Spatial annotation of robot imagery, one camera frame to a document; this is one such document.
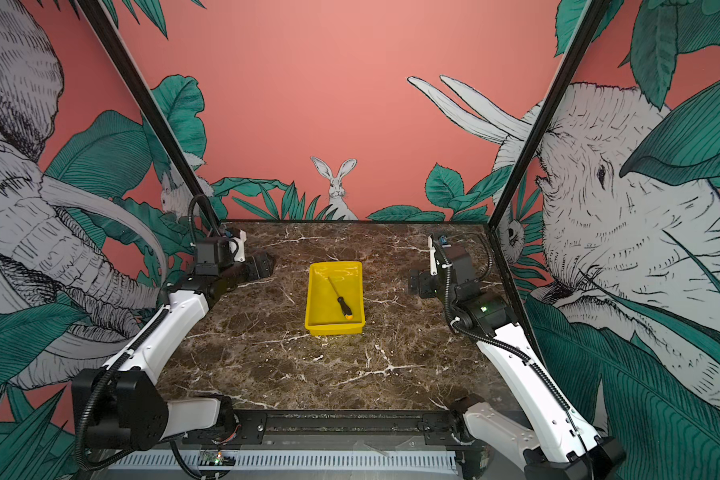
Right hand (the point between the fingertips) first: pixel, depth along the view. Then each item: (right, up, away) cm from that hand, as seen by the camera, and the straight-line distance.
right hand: (424, 264), depth 72 cm
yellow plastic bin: (-28, -7, +32) cm, 43 cm away
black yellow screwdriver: (-21, -16, +23) cm, 35 cm away
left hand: (-44, +2, +12) cm, 46 cm away
